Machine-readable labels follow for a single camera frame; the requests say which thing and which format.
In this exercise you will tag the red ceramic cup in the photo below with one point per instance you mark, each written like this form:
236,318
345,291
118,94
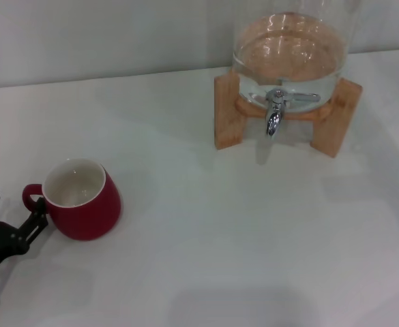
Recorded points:
83,218

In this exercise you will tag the chrome faucet tap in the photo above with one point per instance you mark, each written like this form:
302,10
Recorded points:
273,119

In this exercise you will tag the glass water dispenser jar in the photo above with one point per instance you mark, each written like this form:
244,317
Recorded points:
288,51

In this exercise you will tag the wooden dispenser stand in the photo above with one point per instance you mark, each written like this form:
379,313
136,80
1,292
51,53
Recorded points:
224,112

